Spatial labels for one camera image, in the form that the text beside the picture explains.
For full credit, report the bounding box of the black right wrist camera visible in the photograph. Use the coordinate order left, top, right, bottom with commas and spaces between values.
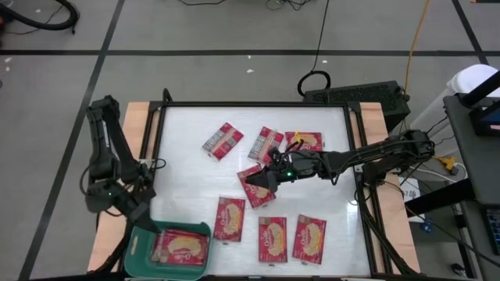
267, 146, 285, 165

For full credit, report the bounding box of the white plastic bin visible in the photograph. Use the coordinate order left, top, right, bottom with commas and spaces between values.
409, 64, 500, 136

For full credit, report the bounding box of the black hanging cable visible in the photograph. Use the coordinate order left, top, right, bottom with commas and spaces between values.
297, 0, 332, 98

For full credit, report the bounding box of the black table frame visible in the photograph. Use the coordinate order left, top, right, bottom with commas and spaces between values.
138, 88, 421, 281

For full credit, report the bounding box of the yellow plug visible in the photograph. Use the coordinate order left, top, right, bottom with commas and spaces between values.
433, 155, 459, 173

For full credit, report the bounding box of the red popcorn bag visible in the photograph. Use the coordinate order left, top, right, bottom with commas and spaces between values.
236, 163, 277, 210
247, 126, 285, 165
212, 195, 247, 243
284, 130, 325, 153
202, 122, 245, 162
257, 216, 288, 264
291, 213, 327, 265
150, 229, 210, 267

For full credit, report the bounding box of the black floor cable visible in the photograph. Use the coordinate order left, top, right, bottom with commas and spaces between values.
265, 0, 313, 12

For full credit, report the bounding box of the black corrugated hose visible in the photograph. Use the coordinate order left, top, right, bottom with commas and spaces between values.
0, 0, 80, 34

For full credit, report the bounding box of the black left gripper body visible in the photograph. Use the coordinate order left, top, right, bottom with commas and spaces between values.
120, 187, 156, 224

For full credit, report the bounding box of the yellow power cable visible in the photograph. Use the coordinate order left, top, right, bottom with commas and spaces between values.
403, 0, 431, 94

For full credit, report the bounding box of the teal plastic basket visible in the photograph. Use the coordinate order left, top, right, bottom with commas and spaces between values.
123, 220, 213, 281

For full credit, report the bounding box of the black perforated computer case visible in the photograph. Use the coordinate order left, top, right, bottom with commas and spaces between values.
303, 80, 412, 132

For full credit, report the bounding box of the white paper label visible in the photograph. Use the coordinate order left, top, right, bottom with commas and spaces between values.
400, 186, 422, 204

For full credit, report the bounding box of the dark display screen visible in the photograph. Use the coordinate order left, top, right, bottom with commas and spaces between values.
468, 103, 500, 137

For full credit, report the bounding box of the black keyboard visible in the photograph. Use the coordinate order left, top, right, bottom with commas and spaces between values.
484, 206, 500, 255

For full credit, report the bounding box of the light wooden table board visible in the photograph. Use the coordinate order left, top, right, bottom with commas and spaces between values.
359, 101, 421, 274
87, 101, 161, 274

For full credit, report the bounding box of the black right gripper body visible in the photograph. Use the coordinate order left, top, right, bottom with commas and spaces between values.
267, 151, 331, 194

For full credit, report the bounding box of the dark grey desk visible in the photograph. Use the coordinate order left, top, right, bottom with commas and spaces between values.
443, 93, 500, 208

